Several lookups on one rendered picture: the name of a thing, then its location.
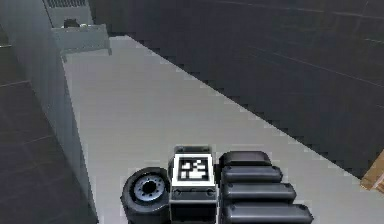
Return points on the black round object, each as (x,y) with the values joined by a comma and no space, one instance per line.
(71,23)

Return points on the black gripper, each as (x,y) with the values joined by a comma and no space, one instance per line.
(146,195)

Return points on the grey slatted panel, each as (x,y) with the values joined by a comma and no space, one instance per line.
(66,10)

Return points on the brown wooden furniture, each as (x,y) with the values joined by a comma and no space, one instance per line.
(375,176)

